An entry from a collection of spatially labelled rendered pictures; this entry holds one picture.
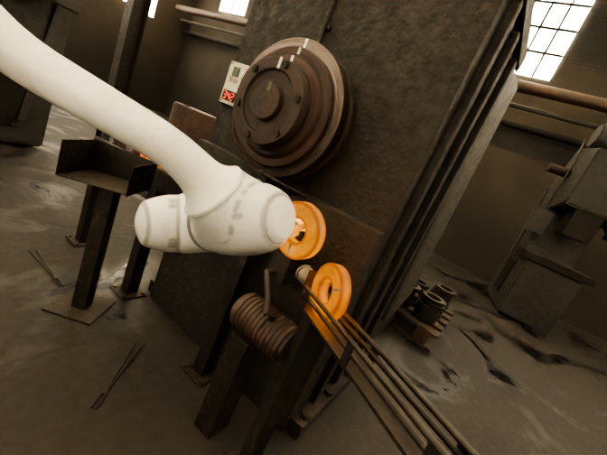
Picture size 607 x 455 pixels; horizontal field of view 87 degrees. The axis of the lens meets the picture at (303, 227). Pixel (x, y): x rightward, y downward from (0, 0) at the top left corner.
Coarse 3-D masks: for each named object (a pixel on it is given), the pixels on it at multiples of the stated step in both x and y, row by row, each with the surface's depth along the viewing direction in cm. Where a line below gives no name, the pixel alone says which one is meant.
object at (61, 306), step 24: (72, 144) 120; (96, 144) 134; (72, 168) 125; (96, 168) 136; (120, 168) 136; (144, 168) 125; (120, 192) 120; (96, 216) 129; (96, 240) 132; (96, 264) 135; (72, 288) 150; (96, 288) 143; (72, 312) 136; (96, 312) 142
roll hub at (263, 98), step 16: (272, 64) 101; (256, 80) 106; (272, 80) 103; (288, 80) 99; (304, 80) 97; (240, 96) 108; (256, 96) 104; (272, 96) 100; (288, 96) 99; (304, 96) 96; (240, 112) 109; (256, 112) 104; (272, 112) 101; (288, 112) 99; (304, 112) 98; (240, 128) 109; (256, 128) 106; (272, 128) 103; (288, 128) 98; (272, 144) 104
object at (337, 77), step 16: (272, 48) 112; (320, 48) 102; (336, 64) 99; (336, 80) 99; (336, 96) 99; (336, 112) 99; (336, 128) 99; (240, 144) 120; (320, 144) 102; (336, 144) 106; (304, 160) 105; (320, 160) 107; (272, 176) 112
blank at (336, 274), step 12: (336, 264) 87; (324, 276) 88; (336, 276) 83; (348, 276) 82; (312, 288) 92; (324, 288) 90; (336, 288) 81; (348, 288) 81; (324, 300) 88; (336, 300) 80; (348, 300) 80; (336, 312) 80
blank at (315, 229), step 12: (300, 204) 82; (312, 204) 83; (300, 216) 82; (312, 216) 80; (312, 228) 80; (324, 228) 81; (288, 240) 85; (312, 240) 80; (288, 252) 85; (300, 252) 82; (312, 252) 80
